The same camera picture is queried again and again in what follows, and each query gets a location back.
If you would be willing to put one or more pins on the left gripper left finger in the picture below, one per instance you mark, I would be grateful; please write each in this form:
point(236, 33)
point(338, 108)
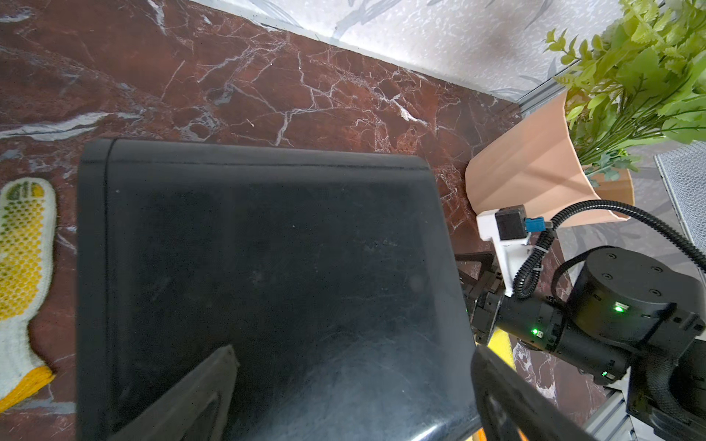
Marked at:
point(196, 408)

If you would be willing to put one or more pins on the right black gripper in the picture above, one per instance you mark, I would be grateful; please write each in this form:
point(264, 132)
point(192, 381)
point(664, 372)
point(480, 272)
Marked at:
point(625, 310)

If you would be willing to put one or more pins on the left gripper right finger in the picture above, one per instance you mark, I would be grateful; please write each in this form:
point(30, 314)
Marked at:
point(511, 409)

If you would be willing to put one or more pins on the bright yellow foam sponge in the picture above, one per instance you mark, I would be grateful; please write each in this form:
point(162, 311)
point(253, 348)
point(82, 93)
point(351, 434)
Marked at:
point(500, 345)

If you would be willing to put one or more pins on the black drawer unit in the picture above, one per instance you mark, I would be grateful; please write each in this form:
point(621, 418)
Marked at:
point(330, 275)

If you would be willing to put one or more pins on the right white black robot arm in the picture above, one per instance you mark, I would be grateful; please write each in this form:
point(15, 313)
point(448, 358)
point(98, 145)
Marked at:
point(672, 404)

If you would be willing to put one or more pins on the beige plant pot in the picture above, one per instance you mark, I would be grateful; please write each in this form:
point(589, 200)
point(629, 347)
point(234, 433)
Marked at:
point(535, 165)

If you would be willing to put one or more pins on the green artificial plant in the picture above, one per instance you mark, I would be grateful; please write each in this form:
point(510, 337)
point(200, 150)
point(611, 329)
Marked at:
point(642, 81)

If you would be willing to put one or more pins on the yellow work glove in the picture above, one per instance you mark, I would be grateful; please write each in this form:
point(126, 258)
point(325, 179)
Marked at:
point(28, 219)

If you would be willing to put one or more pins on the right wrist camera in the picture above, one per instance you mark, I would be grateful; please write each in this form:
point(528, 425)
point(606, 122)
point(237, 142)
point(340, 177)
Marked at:
point(509, 230)

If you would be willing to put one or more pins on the white wire mesh basket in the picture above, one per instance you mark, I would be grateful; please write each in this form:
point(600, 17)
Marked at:
point(683, 173)

